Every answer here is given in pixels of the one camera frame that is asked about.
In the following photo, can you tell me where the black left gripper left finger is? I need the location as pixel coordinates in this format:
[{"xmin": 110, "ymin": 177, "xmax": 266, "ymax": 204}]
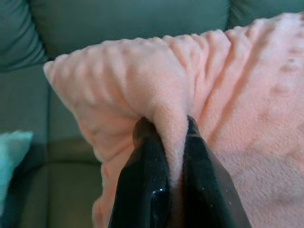
[{"xmin": 108, "ymin": 118, "xmax": 171, "ymax": 228}]

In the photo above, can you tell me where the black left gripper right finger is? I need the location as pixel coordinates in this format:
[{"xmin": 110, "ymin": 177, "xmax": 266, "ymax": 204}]
[{"xmin": 182, "ymin": 115, "xmax": 247, "ymax": 228}]

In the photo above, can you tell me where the pink plush pillow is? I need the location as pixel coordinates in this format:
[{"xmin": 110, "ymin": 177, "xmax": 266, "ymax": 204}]
[{"xmin": 42, "ymin": 12, "xmax": 304, "ymax": 228}]

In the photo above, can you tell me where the dark green leather sofa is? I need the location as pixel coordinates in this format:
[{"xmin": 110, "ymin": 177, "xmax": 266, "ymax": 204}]
[{"xmin": 0, "ymin": 0, "xmax": 304, "ymax": 228}]

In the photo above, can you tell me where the teal fluffy cushion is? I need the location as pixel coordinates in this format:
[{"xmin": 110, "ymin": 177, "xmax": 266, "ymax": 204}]
[{"xmin": 0, "ymin": 130, "xmax": 34, "ymax": 211}]

